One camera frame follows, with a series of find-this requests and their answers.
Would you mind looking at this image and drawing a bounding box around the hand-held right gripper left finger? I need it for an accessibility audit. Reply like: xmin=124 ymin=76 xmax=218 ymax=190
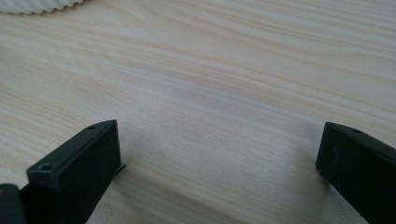
xmin=20 ymin=119 xmax=127 ymax=224

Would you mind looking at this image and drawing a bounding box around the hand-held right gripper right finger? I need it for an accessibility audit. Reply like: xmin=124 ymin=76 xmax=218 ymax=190
xmin=315 ymin=121 xmax=396 ymax=224

